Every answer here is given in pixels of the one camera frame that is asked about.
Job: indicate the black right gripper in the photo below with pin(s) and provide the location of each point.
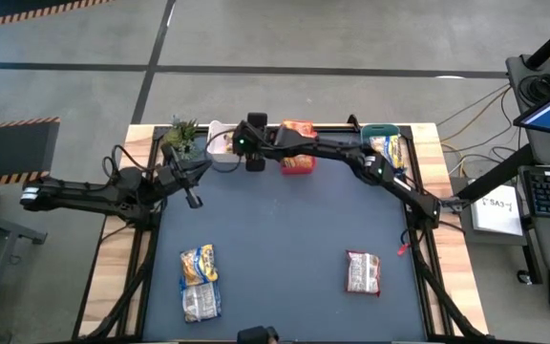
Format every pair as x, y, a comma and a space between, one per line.
253, 143

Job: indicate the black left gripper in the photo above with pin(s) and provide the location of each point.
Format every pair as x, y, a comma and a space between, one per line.
177, 177

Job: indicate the blue Maruchan ramen packet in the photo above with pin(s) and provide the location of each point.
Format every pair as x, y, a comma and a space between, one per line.
198, 264
389, 148
200, 302

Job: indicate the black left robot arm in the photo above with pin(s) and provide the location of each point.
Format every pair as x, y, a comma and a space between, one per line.
89, 196

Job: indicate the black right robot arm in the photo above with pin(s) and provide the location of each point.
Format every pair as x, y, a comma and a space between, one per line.
332, 149

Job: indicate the small green succulent plant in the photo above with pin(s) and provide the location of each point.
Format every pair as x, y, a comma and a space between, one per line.
183, 138

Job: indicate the white plastic bin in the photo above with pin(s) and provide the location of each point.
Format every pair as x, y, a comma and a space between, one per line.
214, 138

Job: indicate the red plastic bin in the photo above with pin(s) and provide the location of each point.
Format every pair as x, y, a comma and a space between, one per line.
299, 171

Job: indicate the teal plastic bin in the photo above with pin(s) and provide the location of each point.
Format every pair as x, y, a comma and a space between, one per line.
380, 129

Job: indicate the small red tag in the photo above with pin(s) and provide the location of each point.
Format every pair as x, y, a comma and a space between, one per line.
403, 248

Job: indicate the black hazard-striped floor mat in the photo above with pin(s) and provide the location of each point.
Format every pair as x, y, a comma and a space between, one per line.
36, 12
12, 148

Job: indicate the grey metal desk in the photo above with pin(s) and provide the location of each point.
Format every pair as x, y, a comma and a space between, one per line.
3, 228

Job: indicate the black stand strut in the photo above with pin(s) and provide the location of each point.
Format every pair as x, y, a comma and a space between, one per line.
494, 174

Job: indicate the white paper label sheet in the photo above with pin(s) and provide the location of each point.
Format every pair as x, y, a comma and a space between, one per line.
497, 217

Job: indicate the grey metal control box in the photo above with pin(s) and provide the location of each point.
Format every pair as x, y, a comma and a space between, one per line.
494, 240

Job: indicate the grey equipment cart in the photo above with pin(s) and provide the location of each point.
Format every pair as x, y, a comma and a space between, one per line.
514, 64

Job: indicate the black caster wheel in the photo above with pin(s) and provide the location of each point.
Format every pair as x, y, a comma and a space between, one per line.
523, 276

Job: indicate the black aluminium table frame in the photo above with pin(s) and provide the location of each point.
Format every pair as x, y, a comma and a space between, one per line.
332, 128

